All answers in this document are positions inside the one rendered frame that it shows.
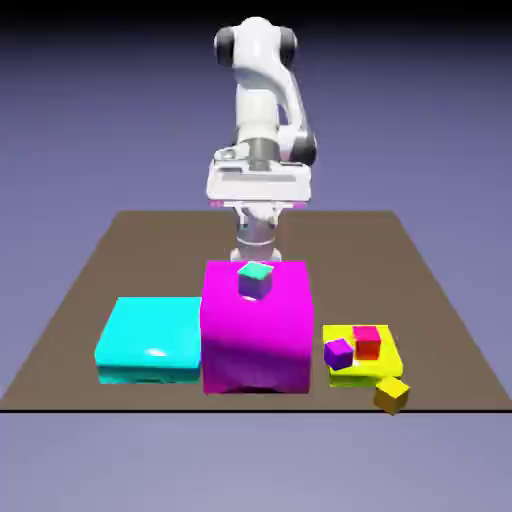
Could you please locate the small red cube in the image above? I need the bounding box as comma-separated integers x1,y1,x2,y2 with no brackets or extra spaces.
352,325,382,361

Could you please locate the large magenta box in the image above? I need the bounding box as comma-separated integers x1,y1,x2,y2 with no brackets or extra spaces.
200,259,315,396

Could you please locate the large yellow box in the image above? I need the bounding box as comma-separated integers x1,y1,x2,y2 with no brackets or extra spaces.
322,324,405,388

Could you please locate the small purple cube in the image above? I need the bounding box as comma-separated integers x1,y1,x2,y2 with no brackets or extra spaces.
323,337,356,372

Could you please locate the small teal cube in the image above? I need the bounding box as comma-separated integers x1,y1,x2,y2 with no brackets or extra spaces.
237,261,276,302

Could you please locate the small gold cube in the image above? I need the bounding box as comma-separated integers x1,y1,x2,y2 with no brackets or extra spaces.
372,375,411,416

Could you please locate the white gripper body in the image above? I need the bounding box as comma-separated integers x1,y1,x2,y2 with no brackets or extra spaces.
206,158,313,210

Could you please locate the large cyan box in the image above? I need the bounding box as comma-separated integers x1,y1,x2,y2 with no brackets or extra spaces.
94,296,203,386

